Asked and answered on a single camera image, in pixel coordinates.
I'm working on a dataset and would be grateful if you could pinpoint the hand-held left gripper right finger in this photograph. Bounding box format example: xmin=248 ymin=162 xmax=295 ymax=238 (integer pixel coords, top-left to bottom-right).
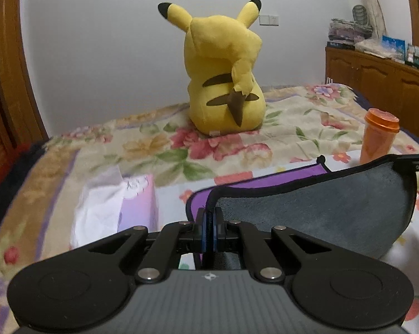
xmin=211 ymin=207 xmax=330 ymax=282

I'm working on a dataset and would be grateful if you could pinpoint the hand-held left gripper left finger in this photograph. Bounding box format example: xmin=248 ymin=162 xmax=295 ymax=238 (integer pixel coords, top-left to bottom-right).
xmin=87 ymin=208 xmax=209 ymax=283

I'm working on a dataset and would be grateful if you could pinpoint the grey purple towel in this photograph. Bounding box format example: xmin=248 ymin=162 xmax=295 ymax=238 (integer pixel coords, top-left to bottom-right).
xmin=186 ymin=154 xmax=417 ymax=271

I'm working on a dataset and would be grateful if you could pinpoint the orange plastic cup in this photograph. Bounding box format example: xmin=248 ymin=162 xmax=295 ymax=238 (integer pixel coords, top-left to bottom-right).
xmin=360 ymin=108 xmax=401 ymax=165

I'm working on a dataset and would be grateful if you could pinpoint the floral blanket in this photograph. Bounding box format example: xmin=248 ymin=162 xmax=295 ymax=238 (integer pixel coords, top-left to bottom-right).
xmin=0 ymin=83 xmax=419 ymax=334

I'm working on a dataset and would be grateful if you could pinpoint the purple tissue pack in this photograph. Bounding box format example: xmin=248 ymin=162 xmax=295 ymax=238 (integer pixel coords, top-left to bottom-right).
xmin=72 ymin=167 xmax=160 ymax=247

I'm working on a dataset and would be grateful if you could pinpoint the wooden cabinet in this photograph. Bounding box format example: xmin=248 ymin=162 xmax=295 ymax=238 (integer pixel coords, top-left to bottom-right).
xmin=325 ymin=46 xmax=419 ymax=136

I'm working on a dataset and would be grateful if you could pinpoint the blue picture card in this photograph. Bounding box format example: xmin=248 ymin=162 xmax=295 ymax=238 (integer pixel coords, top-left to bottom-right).
xmin=381 ymin=35 xmax=406 ymax=64

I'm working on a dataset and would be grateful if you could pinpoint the clutter pile on cabinet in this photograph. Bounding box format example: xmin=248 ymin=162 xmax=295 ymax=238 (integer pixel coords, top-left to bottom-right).
xmin=327 ymin=4 xmax=374 ymax=50

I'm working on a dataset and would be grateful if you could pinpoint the yellow plush toy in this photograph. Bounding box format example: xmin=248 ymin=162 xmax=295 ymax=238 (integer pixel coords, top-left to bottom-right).
xmin=157 ymin=0 xmax=266 ymax=136

